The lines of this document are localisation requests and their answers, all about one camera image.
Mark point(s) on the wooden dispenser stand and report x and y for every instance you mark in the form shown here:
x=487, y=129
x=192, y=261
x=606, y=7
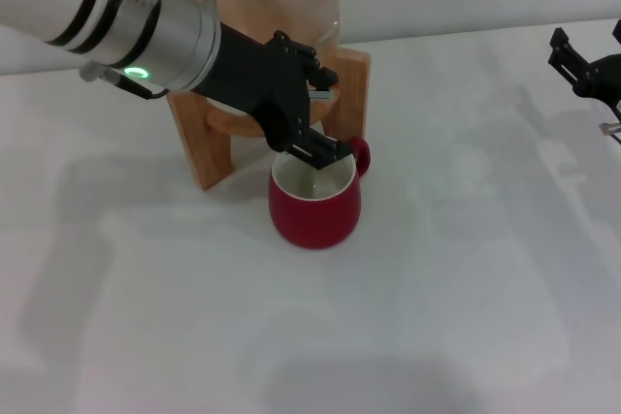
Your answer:
x=208, y=152

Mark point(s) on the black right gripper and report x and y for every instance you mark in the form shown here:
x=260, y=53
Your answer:
x=604, y=79

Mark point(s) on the red cup with white inside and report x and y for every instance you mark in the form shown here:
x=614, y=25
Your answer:
x=315, y=225

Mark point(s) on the chrome faucet with lever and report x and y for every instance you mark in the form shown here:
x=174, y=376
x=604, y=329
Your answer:
x=322, y=93

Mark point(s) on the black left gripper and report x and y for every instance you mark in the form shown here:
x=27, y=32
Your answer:
x=257, y=79

